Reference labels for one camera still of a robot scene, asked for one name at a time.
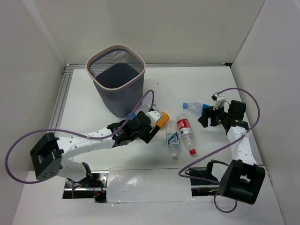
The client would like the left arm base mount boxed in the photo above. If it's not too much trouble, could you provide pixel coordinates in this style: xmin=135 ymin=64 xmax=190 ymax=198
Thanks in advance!
xmin=62 ymin=171 xmax=109 ymax=203

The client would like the silver tape sheet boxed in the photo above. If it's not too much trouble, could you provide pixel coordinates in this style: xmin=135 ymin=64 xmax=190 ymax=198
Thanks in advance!
xmin=106 ymin=169 xmax=193 ymax=203

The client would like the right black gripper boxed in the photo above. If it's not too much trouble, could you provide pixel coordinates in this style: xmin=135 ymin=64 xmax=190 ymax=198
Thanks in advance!
xmin=198 ymin=102 xmax=231 ymax=128

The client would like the orange juice bottle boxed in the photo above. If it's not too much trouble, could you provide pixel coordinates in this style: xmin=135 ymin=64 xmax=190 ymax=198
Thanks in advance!
xmin=156 ymin=112 xmax=170 ymax=128

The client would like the grey mesh waste bin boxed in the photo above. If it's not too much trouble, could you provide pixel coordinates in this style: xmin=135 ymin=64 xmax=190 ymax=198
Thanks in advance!
xmin=85 ymin=45 xmax=146 ymax=118

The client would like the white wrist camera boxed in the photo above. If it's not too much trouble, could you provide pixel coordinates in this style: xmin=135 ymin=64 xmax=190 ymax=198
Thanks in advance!
xmin=145 ymin=108 xmax=162 ymax=128
xmin=211 ymin=93 xmax=226 ymax=110

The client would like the bottle green white label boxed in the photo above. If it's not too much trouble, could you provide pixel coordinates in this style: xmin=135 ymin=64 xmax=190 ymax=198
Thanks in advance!
xmin=165 ymin=120 xmax=180 ymax=160

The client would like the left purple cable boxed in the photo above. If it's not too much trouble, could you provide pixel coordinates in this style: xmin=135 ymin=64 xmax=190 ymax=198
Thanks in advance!
xmin=4 ymin=89 xmax=155 ymax=199

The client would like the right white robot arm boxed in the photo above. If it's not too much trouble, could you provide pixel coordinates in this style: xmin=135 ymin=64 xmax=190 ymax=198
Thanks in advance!
xmin=183 ymin=100 xmax=265 ymax=204

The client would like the clear bottle blue label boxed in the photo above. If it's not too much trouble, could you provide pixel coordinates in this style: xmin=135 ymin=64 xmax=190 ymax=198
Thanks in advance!
xmin=126 ymin=104 xmax=150 ymax=120

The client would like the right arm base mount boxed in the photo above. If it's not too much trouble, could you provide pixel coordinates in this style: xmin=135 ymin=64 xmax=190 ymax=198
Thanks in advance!
xmin=185 ymin=167 xmax=219 ymax=197

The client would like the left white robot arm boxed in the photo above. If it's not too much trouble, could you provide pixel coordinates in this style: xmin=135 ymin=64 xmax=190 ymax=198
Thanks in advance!
xmin=30 ymin=110 xmax=162 ymax=187

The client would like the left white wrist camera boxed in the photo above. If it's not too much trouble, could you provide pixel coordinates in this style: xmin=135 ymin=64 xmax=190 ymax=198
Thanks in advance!
xmin=145 ymin=108 xmax=162 ymax=128

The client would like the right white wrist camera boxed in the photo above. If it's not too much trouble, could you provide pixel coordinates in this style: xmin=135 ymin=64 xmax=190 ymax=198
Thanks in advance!
xmin=211 ymin=93 xmax=226 ymax=110

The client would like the bottle red label red cap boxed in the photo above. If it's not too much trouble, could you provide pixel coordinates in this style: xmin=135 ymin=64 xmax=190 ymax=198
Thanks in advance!
xmin=176 ymin=114 xmax=196 ymax=156

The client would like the clear bottle blue cap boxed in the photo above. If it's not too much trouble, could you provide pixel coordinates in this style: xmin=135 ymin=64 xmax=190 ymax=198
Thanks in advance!
xmin=182 ymin=102 xmax=210 ymax=117

